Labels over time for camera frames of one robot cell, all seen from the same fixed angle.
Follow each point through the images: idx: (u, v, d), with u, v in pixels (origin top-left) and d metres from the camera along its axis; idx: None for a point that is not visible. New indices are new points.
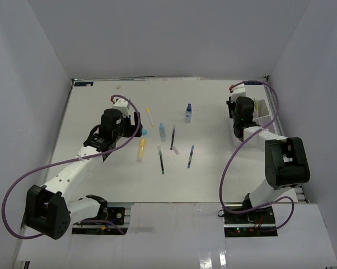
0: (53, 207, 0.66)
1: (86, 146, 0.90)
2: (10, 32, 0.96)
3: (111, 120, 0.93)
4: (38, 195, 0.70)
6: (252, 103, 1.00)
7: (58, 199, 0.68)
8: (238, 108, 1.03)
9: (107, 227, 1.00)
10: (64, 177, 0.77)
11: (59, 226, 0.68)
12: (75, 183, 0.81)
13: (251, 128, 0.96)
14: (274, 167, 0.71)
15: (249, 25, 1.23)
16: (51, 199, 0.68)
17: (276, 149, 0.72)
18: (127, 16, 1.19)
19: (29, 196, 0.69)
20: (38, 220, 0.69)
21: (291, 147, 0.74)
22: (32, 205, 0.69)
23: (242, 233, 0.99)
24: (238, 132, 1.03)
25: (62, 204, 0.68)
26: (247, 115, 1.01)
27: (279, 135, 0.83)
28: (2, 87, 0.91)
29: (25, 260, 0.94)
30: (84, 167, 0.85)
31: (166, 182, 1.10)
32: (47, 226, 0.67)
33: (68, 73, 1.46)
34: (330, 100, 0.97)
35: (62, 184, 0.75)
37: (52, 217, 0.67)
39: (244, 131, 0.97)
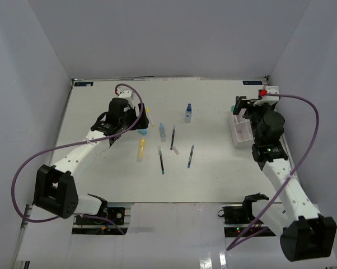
0: (63, 185, 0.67)
1: (93, 130, 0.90)
2: (10, 31, 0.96)
3: (119, 107, 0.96)
4: (48, 174, 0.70)
6: (281, 126, 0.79)
7: (68, 177, 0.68)
8: (264, 128, 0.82)
9: (107, 227, 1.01)
10: (73, 158, 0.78)
11: (68, 205, 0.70)
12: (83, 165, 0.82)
13: (275, 165, 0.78)
14: (294, 251, 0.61)
15: (249, 24, 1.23)
16: (61, 178, 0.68)
17: (304, 236, 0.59)
18: (127, 16, 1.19)
19: (39, 175, 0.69)
20: (47, 200, 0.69)
21: (321, 226, 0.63)
22: (42, 184, 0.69)
23: (241, 233, 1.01)
24: (258, 156, 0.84)
25: (72, 182, 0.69)
26: (274, 138, 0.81)
27: (310, 208, 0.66)
28: (2, 87, 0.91)
29: (24, 261, 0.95)
30: (93, 150, 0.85)
31: (166, 183, 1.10)
32: (56, 205, 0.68)
33: (68, 73, 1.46)
34: (330, 100, 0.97)
35: (72, 164, 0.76)
37: (62, 195, 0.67)
39: (267, 167, 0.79)
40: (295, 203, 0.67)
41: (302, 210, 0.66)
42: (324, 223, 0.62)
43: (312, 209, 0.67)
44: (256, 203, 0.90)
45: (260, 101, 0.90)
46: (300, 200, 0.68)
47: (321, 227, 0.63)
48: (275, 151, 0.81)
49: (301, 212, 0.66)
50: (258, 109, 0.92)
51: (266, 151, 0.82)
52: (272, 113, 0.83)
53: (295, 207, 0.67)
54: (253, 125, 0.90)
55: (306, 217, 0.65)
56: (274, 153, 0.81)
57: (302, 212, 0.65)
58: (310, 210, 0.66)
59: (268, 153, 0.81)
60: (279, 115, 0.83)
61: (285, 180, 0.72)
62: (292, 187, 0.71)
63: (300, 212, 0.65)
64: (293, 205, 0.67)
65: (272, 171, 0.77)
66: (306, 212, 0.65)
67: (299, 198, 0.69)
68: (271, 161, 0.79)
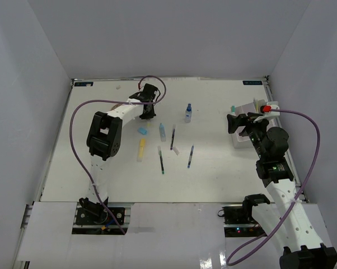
0: (114, 125, 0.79)
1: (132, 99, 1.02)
2: (10, 32, 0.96)
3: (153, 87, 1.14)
4: (102, 119, 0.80)
6: (287, 143, 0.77)
7: (118, 120, 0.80)
8: (268, 144, 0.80)
9: (107, 227, 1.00)
10: (121, 111, 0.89)
11: (114, 145, 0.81)
12: (125, 121, 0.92)
13: (281, 186, 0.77)
14: None
15: (249, 25, 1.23)
16: (113, 120, 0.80)
17: (305, 265, 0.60)
18: (127, 17, 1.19)
19: (96, 116, 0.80)
20: (97, 140, 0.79)
21: (321, 255, 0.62)
22: (97, 125, 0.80)
23: (242, 233, 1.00)
24: (262, 173, 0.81)
25: (121, 126, 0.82)
26: (279, 154, 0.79)
27: (312, 238, 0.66)
28: (3, 87, 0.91)
29: (24, 261, 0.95)
30: (131, 111, 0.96)
31: (166, 182, 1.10)
32: (105, 144, 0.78)
33: (68, 73, 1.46)
34: (330, 100, 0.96)
35: (120, 114, 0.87)
37: (113, 135, 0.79)
39: (272, 188, 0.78)
40: (299, 231, 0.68)
41: (305, 239, 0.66)
42: (326, 252, 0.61)
43: (316, 237, 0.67)
44: (256, 208, 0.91)
45: (261, 116, 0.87)
46: (304, 228, 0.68)
47: (321, 255, 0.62)
48: (280, 168, 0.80)
49: (304, 240, 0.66)
50: (257, 125, 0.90)
51: (271, 168, 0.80)
52: (276, 129, 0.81)
53: (297, 235, 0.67)
54: (254, 142, 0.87)
55: (309, 246, 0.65)
56: (279, 172, 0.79)
57: (305, 241, 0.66)
58: (313, 239, 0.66)
59: (274, 171, 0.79)
60: (282, 131, 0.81)
61: (290, 205, 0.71)
62: (296, 212, 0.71)
63: (303, 241, 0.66)
64: (296, 233, 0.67)
65: (277, 194, 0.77)
66: (309, 241, 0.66)
67: (303, 224, 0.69)
68: (277, 182, 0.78)
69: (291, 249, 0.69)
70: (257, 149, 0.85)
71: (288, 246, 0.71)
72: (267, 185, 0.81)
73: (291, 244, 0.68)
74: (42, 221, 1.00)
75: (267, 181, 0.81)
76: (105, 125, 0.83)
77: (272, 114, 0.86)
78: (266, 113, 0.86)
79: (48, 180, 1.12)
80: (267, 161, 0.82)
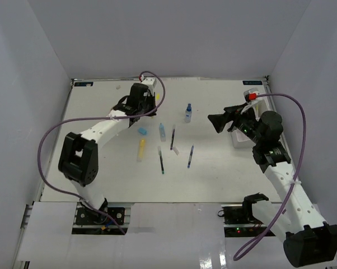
0: (87, 150, 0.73)
1: (116, 110, 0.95)
2: (9, 32, 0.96)
3: (140, 91, 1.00)
4: (74, 142, 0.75)
6: (281, 125, 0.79)
7: (92, 144, 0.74)
8: (263, 129, 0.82)
9: (107, 227, 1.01)
10: (98, 130, 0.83)
11: (89, 170, 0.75)
12: (104, 139, 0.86)
13: (280, 169, 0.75)
14: (299, 258, 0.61)
15: (249, 25, 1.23)
16: (87, 144, 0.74)
17: (310, 246, 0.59)
18: (127, 17, 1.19)
19: (67, 139, 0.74)
20: (69, 165, 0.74)
21: (326, 233, 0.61)
22: (69, 148, 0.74)
23: (242, 233, 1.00)
24: (260, 159, 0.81)
25: (96, 149, 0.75)
26: (274, 138, 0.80)
27: (315, 217, 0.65)
28: (3, 87, 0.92)
29: (24, 261, 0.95)
30: (114, 127, 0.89)
31: (165, 182, 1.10)
32: (78, 170, 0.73)
33: (68, 73, 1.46)
34: (330, 100, 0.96)
35: (96, 134, 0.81)
37: (85, 161, 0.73)
39: (271, 171, 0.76)
40: (300, 212, 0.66)
41: (308, 219, 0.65)
42: (330, 231, 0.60)
43: (318, 216, 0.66)
44: (256, 207, 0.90)
45: (247, 106, 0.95)
46: (305, 208, 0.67)
47: (326, 235, 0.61)
48: (277, 153, 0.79)
49: (307, 220, 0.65)
50: (245, 117, 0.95)
51: (268, 153, 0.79)
52: (268, 114, 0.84)
53: (299, 216, 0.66)
54: (248, 133, 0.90)
55: (312, 225, 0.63)
56: (276, 156, 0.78)
57: (307, 222, 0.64)
58: (315, 217, 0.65)
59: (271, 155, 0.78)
60: (275, 116, 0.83)
61: (290, 187, 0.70)
62: (296, 194, 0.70)
63: (305, 221, 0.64)
64: (298, 215, 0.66)
65: (276, 177, 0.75)
66: (311, 221, 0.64)
67: (303, 204, 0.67)
68: (275, 165, 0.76)
69: (294, 231, 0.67)
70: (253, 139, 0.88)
71: (291, 230, 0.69)
72: (266, 170, 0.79)
73: (294, 225, 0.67)
74: (42, 221, 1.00)
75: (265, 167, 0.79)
76: (80, 147, 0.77)
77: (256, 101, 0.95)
78: (252, 101, 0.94)
79: (48, 180, 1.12)
80: (263, 147, 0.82)
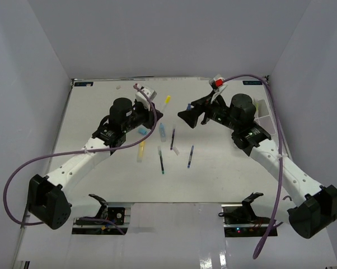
0: (51, 198, 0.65)
1: (94, 138, 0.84)
2: (9, 32, 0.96)
3: (120, 113, 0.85)
4: (40, 186, 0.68)
6: (252, 105, 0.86)
7: (56, 191, 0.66)
8: (237, 113, 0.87)
9: (107, 227, 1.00)
10: (68, 170, 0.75)
11: (58, 217, 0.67)
12: (79, 176, 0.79)
13: (264, 147, 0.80)
14: (309, 228, 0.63)
15: (249, 25, 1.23)
16: (51, 191, 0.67)
17: (315, 212, 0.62)
18: (127, 17, 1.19)
19: (31, 185, 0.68)
20: (37, 210, 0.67)
21: (326, 197, 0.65)
22: (34, 195, 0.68)
23: (242, 233, 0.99)
24: (242, 143, 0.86)
25: (61, 196, 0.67)
26: (249, 119, 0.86)
27: (311, 183, 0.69)
28: (3, 87, 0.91)
29: (24, 261, 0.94)
30: (89, 161, 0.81)
31: (166, 182, 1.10)
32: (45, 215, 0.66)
33: (68, 73, 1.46)
34: (330, 100, 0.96)
35: (65, 176, 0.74)
37: (50, 208, 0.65)
39: (257, 152, 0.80)
40: (297, 182, 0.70)
41: (306, 188, 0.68)
42: (329, 193, 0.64)
43: (313, 182, 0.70)
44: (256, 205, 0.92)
45: (216, 93, 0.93)
46: (300, 178, 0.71)
47: (326, 198, 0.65)
48: (256, 133, 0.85)
49: (305, 189, 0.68)
50: (216, 106, 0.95)
51: (247, 135, 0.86)
52: (238, 97, 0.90)
53: (298, 187, 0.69)
54: (223, 121, 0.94)
55: (312, 193, 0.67)
56: (256, 135, 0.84)
57: (307, 190, 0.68)
58: (312, 185, 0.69)
59: (251, 136, 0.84)
60: (244, 98, 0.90)
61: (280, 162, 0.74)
62: (288, 167, 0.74)
63: (305, 191, 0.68)
64: (296, 186, 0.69)
65: (263, 156, 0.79)
66: (310, 188, 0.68)
67: (297, 175, 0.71)
68: (258, 145, 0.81)
69: (296, 204, 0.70)
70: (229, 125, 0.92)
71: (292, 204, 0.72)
72: (250, 152, 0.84)
73: (295, 198, 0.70)
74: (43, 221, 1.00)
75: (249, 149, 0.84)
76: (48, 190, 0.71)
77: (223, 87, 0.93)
78: (219, 87, 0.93)
79: None
80: (242, 130, 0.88)
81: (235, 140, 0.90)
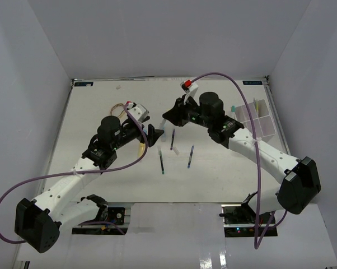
0: (40, 225, 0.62)
1: (84, 158, 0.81)
2: (10, 31, 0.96)
3: (108, 131, 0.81)
4: (28, 209, 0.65)
6: (219, 99, 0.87)
7: (46, 217, 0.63)
8: (206, 109, 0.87)
9: (107, 227, 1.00)
10: (56, 194, 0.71)
11: (46, 240, 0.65)
12: (68, 199, 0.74)
13: (239, 138, 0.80)
14: (296, 202, 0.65)
15: (249, 25, 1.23)
16: (38, 216, 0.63)
17: (296, 185, 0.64)
18: (127, 17, 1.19)
19: (18, 210, 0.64)
20: (24, 235, 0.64)
21: (304, 168, 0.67)
22: (20, 219, 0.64)
23: (242, 233, 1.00)
24: (219, 137, 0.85)
25: (50, 222, 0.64)
26: (219, 113, 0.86)
27: (287, 157, 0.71)
28: (3, 87, 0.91)
29: (25, 260, 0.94)
30: (79, 182, 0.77)
31: (165, 183, 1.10)
32: (33, 240, 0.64)
33: (68, 73, 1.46)
34: (330, 100, 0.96)
35: (52, 200, 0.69)
37: (38, 233, 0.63)
39: (234, 143, 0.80)
40: (275, 161, 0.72)
41: (284, 164, 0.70)
42: (305, 164, 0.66)
43: (289, 157, 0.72)
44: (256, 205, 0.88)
45: (186, 94, 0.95)
46: (277, 156, 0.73)
47: (304, 169, 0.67)
48: (229, 125, 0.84)
49: (284, 165, 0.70)
50: (189, 105, 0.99)
51: (223, 129, 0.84)
52: (205, 94, 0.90)
53: (276, 165, 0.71)
54: (197, 119, 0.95)
55: (290, 167, 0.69)
56: (230, 128, 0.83)
57: (285, 166, 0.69)
58: (288, 159, 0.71)
59: (226, 129, 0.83)
60: (211, 94, 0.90)
61: (255, 146, 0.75)
62: (265, 149, 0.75)
63: (284, 167, 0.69)
64: (275, 165, 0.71)
65: (240, 144, 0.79)
66: (288, 163, 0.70)
67: (274, 154, 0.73)
68: (233, 135, 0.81)
69: (279, 181, 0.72)
70: (204, 123, 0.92)
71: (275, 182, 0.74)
72: (228, 144, 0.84)
73: (276, 175, 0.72)
74: None
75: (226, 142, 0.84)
76: None
77: (193, 87, 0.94)
78: (189, 88, 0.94)
79: (47, 182, 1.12)
80: (216, 125, 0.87)
81: (211, 136, 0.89)
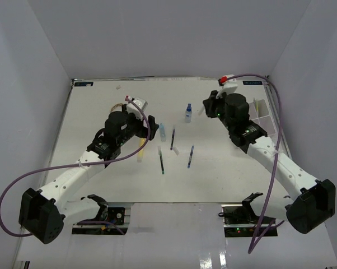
0: (45, 214, 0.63)
1: (89, 151, 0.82)
2: (10, 31, 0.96)
3: (115, 125, 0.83)
4: (33, 199, 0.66)
6: (246, 102, 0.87)
7: (52, 206, 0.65)
8: (231, 110, 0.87)
9: (107, 227, 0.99)
10: (61, 184, 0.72)
11: (50, 231, 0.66)
12: (72, 191, 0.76)
13: (259, 145, 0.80)
14: (307, 223, 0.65)
15: (249, 25, 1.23)
16: (44, 205, 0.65)
17: (311, 207, 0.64)
18: (127, 17, 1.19)
19: (24, 199, 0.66)
20: (28, 225, 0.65)
21: (322, 191, 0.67)
22: (26, 209, 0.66)
23: (242, 233, 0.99)
24: (239, 140, 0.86)
25: (55, 211, 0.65)
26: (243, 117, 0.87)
27: (305, 176, 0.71)
28: (2, 87, 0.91)
29: (25, 260, 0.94)
30: (84, 174, 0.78)
31: (165, 182, 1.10)
32: (38, 230, 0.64)
33: (68, 73, 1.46)
34: (330, 100, 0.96)
35: (58, 191, 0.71)
37: (44, 223, 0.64)
39: (253, 149, 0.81)
40: (293, 177, 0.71)
41: (302, 182, 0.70)
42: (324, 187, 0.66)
43: (308, 176, 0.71)
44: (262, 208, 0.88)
45: (221, 89, 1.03)
46: (296, 172, 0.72)
47: (321, 191, 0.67)
48: (252, 130, 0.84)
49: (301, 183, 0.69)
50: (219, 102, 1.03)
51: (244, 133, 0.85)
52: (233, 95, 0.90)
53: (293, 181, 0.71)
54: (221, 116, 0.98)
55: (307, 187, 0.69)
56: (252, 134, 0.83)
57: (302, 185, 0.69)
58: (307, 179, 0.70)
59: (248, 134, 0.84)
60: (239, 96, 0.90)
61: (275, 157, 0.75)
62: (284, 163, 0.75)
63: (300, 185, 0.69)
64: (291, 181, 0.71)
65: (260, 152, 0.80)
66: (305, 182, 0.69)
67: (293, 170, 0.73)
68: (254, 142, 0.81)
69: (292, 198, 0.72)
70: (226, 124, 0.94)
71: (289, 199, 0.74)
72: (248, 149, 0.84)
73: (291, 191, 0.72)
74: None
75: (245, 147, 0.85)
76: None
77: (229, 84, 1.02)
78: (224, 84, 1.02)
79: (48, 180, 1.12)
80: (238, 128, 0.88)
81: (232, 138, 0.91)
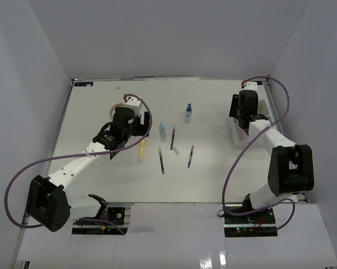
0: (54, 199, 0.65)
1: (95, 142, 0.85)
2: (10, 32, 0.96)
3: (122, 119, 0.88)
4: (41, 186, 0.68)
6: (255, 93, 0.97)
7: (60, 192, 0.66)
8: (240, 100, 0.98)
9: (107, 227, 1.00)
10: (69, 171, 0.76)
11: (57, 218, 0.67)
12: (79, 179, 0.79)
13: (258, 122, 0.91)
14: (279, 180, 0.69)
15: (249, 25, 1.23)
16: (52, 192, 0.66)
17: (283, 161, 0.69)
18: (127, 17, 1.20)
19: (32, 186, 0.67)
20: (36, 211, 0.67)
21: (299, 154, 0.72)
22: (34, 196, 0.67)
23: (241, 233, 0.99)
24: (244, 124, 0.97)
25: (64, 199, 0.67)
26: (251, 105, 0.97)
27: (285, 140, 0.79)
28: (3, 87, 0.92)
29: (25, 260, 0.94)
30: (91, 163, 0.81)
31: (165, 182, 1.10)
32: (46, 216, 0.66)
33: (68, 73, 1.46)
34: (329, 100, 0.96)
35: (66, 177, 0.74)
37: (52, 207, 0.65)
39: (251, 126, 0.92)
40: (275, 140, 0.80)
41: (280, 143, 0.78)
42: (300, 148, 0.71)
43: (290, 142, 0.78)
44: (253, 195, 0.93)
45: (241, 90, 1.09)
46: (279, 138, 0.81)
47: (299, 153, 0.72)
48: (257, 116, 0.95)
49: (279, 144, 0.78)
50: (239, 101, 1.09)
51: (250, 118, 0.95)
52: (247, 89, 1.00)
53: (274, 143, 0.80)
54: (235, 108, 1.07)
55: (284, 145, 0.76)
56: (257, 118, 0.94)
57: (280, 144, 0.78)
58: (286, 142, 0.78)
59: (253, 118, 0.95)
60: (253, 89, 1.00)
61: (265, 128, 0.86)
62: (271, 131, 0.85)
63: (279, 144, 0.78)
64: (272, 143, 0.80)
65: (255, 126, 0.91)
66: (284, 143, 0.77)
67: (276, 137, 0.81)
68: (254, 121, 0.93)
69: None
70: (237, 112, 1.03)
71: None
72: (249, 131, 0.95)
73: None
74: None
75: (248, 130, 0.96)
76: (48, 191, 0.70)
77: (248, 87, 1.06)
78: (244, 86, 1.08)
79: (51, 172, 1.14)
80: (246, 114, 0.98)
81: (239, 123, 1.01)
